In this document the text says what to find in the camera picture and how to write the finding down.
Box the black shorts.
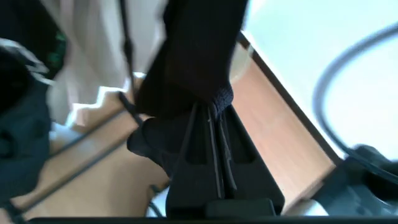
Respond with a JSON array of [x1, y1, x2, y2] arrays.
[[0, 0, 68, 205]]

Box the black clothes rack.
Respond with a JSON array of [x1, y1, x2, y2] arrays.
[[0, 0, 144, 224]]

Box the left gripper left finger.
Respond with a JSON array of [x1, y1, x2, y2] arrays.
[[166, 102, 223, 218]]

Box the black shirt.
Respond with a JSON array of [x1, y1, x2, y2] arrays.
[[126, 0, 249, 179]]

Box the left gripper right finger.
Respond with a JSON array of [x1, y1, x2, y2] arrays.
[[218, 105, 285, 218]]

